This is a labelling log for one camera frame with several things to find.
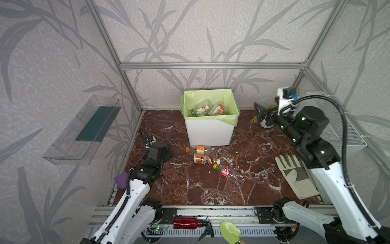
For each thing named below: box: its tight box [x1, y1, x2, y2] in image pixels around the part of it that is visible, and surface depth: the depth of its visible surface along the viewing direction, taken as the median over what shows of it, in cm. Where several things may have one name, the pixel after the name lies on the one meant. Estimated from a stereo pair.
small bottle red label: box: [220, 165, 244, 181], surface depth 85 cm
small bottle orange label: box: [185, 145, 211, 155], surface depth 96 cm
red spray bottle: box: [173, 217, 215, 241], surface depth 70 cm
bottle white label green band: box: [190, 104, 213, 117], surface depth 94 cm
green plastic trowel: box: [219, 221, 247, 244], surface depth 71 cm
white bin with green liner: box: [180, 88, 241, 147], surface depth 90 cm
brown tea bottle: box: [192, 153, 215, 165], surface depth 90 cm
